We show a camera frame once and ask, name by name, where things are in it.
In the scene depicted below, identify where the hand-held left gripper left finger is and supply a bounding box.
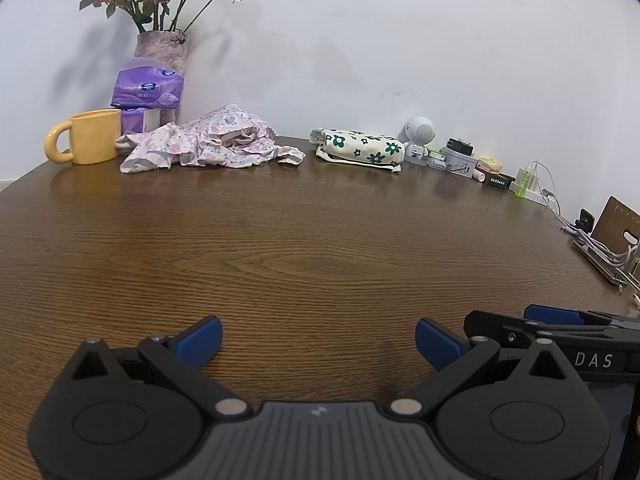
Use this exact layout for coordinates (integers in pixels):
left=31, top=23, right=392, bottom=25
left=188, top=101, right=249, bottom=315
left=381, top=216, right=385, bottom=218
left=65, top=315, right=253, bottom=423

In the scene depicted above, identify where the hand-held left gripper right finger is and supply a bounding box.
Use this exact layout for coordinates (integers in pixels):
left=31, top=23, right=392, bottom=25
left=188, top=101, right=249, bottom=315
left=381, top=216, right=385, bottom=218
left=387, top=317, right=582, bottom=423

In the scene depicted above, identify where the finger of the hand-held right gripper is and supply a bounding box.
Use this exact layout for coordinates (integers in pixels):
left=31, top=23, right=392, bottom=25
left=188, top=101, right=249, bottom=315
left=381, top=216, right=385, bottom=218
left=461, top=309, right=640, bottom=357
left=523, top=304, right=640, bottom=331

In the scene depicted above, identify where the cream dress with teal flowers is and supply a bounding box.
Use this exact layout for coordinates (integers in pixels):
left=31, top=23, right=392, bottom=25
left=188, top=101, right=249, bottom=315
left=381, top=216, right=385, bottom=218
left=308, top=127, right=406, bottom=174

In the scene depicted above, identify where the wooden board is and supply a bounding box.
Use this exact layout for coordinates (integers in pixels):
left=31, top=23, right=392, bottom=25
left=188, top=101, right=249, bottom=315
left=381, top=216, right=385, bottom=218
left=589, top=195, right=640, bottom=262

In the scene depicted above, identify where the green liquid bottle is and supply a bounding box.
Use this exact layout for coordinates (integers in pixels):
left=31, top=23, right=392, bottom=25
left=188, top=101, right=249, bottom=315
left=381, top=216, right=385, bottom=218
left=514, top=165, right=535, bottom=199

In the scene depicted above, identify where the black and red box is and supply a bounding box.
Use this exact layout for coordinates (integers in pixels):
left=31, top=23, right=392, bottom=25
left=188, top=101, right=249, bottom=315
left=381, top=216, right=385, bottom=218
left=482, top=172, right=517, bottom=192

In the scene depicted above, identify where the grey tin box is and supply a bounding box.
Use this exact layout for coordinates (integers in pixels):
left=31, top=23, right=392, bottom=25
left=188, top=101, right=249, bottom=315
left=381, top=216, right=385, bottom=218
left=442, top=148, right=480, bottom=177

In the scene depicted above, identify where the pink floral cloth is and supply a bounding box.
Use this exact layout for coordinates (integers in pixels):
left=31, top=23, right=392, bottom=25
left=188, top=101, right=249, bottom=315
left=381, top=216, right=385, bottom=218
left=114, top=102, right=307, bottom=175

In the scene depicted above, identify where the white robot-shaped speaker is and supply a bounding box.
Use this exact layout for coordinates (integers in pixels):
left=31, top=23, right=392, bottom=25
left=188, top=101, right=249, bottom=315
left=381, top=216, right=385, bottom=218
left=399, top=115, right=437, bottom=165

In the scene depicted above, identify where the purple tissue pack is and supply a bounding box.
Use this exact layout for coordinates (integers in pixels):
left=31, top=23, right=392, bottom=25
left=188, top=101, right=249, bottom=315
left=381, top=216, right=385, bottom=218
left=119, top=106, right=177, bottom=136
left=110, top=57, right=185, bottom=110

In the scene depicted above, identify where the yellow mug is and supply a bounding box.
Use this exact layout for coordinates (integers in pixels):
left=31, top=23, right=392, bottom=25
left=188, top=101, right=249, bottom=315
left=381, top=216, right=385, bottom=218
left=44, top=108, right=124, bottom=165

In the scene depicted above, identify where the fuzzy pink vase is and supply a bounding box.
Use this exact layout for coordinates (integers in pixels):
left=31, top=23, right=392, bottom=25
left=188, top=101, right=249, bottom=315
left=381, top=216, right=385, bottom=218
left=134, top=30, right=190, bottom=127

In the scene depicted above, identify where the metal wire rack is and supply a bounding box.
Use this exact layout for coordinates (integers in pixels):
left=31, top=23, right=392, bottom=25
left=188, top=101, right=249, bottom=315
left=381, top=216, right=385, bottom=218
left=572, top=237, right=640, bottom=292

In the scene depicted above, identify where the pink cable bundle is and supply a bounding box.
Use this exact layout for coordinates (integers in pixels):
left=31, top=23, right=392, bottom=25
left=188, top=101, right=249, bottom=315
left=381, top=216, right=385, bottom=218
left=562, top=224, right=629, bottom=269

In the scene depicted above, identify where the white cable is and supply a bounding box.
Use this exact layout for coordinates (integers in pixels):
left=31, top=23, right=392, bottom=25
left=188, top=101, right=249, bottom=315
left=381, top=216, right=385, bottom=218
left=532, top=160, right=577, bottom=227

